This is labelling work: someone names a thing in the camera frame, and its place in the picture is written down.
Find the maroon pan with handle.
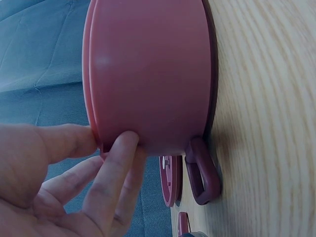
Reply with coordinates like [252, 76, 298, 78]
[184, 0, 222, 206]

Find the pink plastic pot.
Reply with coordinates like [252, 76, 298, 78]
[82, 0, 214, 161]

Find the small maroon plastic piece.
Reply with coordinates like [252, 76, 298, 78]
[177, 211, 191, 236]

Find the pink round lid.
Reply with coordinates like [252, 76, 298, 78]
[159, 155, 183, 207]

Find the person's left hand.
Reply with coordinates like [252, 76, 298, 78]
[0, 122, 148, 237]

